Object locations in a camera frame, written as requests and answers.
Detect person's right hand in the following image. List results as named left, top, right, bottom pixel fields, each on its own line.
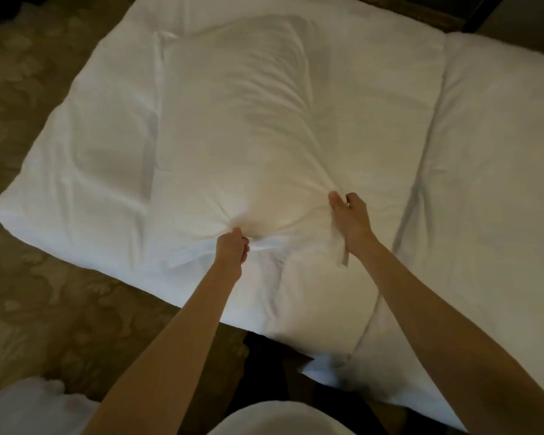
left=328, top=190, right=378, bottom=259

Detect person's left hand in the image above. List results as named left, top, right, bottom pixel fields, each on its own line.
left=213, top=227, right=251, bottom=282

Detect white pillow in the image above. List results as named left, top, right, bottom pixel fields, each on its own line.
left=143, top=15, right=350, bottom=272

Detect person's left forearm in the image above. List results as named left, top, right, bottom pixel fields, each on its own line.
left=81, top=262, right=244, bottom=435

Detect person's right forearm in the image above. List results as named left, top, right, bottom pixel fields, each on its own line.
left=351, top=235, right=544, bottom=435

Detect person's dark trousers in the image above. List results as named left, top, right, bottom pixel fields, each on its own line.
left=226, top=331, right=409, bottom=435

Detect person's white shirt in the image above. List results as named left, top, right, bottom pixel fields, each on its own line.
left=207, top=399, right=357, bottom=435

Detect white duvet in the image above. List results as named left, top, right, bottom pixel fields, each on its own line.
left=0, top=0, right=544, bottom=431

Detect white crumpled cloth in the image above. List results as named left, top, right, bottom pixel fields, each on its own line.
left=0, top=375, right=102, bottom=435

